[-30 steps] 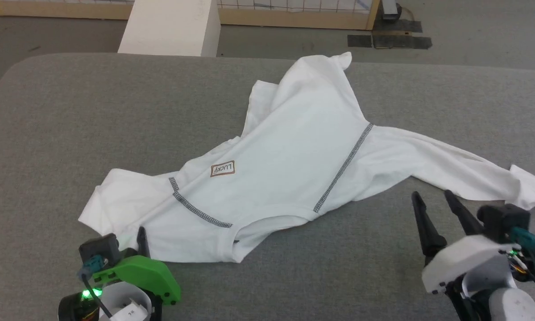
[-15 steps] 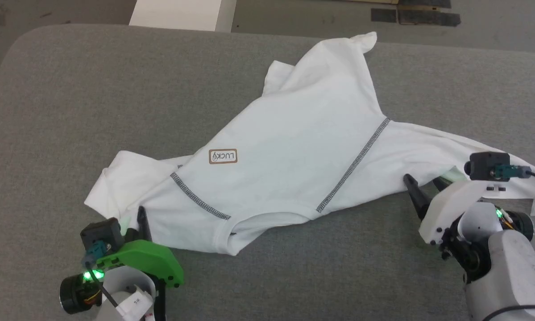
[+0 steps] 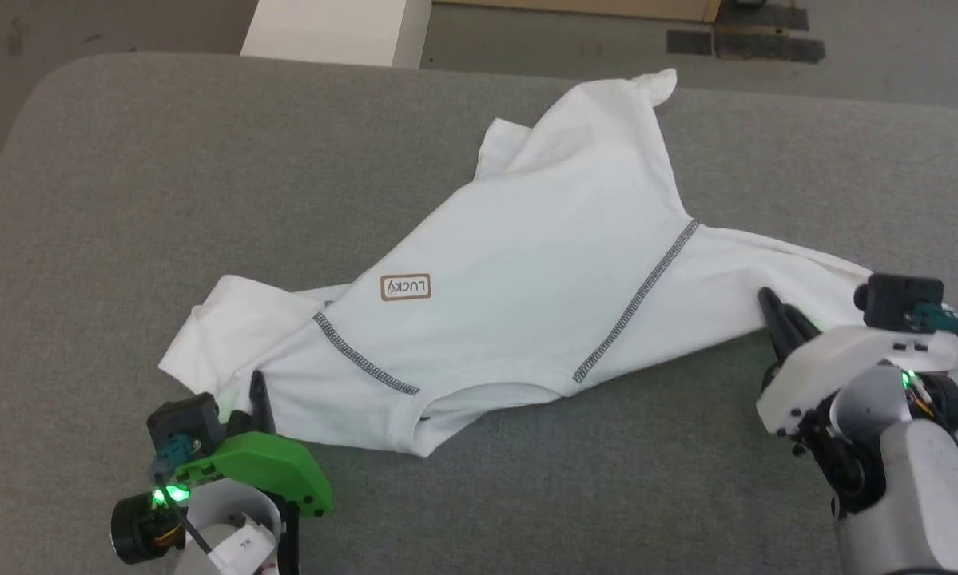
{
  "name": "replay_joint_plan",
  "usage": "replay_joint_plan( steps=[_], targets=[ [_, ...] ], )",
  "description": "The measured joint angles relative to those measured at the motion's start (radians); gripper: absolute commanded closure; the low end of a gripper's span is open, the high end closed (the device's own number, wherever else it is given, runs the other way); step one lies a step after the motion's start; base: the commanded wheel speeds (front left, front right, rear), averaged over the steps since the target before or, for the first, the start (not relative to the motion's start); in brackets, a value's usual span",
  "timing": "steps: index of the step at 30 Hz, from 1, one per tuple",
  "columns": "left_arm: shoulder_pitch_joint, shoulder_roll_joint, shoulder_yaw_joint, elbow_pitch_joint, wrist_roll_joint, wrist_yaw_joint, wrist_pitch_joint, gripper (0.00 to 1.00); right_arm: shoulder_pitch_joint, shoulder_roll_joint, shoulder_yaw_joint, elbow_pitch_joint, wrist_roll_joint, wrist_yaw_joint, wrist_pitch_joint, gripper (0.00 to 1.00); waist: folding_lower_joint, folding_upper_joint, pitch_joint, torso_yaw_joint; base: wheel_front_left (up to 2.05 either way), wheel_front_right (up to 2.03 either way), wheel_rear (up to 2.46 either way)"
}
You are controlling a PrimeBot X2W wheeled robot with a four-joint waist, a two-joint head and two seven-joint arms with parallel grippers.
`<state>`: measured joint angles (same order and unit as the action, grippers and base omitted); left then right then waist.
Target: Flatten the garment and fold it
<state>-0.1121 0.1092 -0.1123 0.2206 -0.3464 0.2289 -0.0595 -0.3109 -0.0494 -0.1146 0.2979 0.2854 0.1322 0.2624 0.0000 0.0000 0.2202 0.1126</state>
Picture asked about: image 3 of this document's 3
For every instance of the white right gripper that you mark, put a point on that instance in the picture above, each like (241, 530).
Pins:
(830, 359)

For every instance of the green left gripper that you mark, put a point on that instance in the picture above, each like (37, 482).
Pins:
(279, 471)

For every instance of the white shirt with LUCKY label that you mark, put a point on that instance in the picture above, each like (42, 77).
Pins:
(526, 279)

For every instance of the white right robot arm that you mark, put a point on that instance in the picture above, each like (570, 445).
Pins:
(918, 495)

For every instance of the grey fabric sofa cushion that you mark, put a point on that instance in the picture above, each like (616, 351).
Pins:
(127, 200)

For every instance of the long black floor tape patch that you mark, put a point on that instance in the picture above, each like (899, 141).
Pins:
(770, 48)

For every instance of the small black floor tape patch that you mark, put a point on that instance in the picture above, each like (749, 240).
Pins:
(690, 42)

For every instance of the lemon print grid partition screen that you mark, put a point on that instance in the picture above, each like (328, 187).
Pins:
(574, 6)

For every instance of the white rectangular box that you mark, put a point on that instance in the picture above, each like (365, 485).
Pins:
(335, 28)

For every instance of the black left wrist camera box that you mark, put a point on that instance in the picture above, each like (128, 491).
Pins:
(183, 423)

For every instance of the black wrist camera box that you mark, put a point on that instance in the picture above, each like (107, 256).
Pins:
(898, 299)
(183, 423)

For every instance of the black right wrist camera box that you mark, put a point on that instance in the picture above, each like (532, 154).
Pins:
(898, 299)

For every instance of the dark floor base plate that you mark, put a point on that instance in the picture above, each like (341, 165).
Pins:
(766, 17)

